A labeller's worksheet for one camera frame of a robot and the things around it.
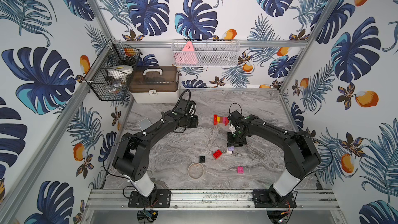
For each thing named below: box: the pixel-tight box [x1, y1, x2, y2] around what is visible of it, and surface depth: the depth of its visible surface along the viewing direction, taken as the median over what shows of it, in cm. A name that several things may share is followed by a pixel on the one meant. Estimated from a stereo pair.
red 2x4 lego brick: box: [212, 114, 219, 126], surface depth 103 cm
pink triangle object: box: [173, 40, 198, 65], surface depth 92 cm
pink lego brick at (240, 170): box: [236, 165, 245, 174], surface depth 84 cm
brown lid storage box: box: [129, 65, 180, 104], surface depth 105 cm
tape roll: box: [187, 161, 205, 180], surface depth 85 cm
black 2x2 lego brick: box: [199, 155, 206, 163], surface depth 87 cm
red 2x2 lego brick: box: [212, 149, 223, 160], surface depth 90 cm
